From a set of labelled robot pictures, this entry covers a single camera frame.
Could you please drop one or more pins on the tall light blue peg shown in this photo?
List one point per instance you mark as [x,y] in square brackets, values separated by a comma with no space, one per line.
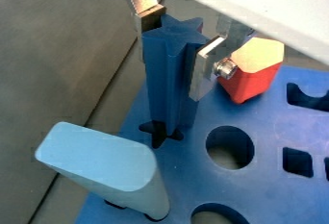
[113,166]

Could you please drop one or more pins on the blue shape sorter board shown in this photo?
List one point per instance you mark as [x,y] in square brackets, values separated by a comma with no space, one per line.
[252,161]

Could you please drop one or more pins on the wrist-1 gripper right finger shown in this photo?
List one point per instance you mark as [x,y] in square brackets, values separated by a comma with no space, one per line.
[213,59]

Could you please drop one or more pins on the blue star prism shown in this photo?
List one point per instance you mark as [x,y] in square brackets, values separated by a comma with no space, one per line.
[169,51]

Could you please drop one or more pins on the red pentagon peg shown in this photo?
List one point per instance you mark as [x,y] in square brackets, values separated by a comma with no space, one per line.
[258,59]

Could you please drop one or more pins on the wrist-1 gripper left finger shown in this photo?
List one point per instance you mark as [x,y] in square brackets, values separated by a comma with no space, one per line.
[146,13]

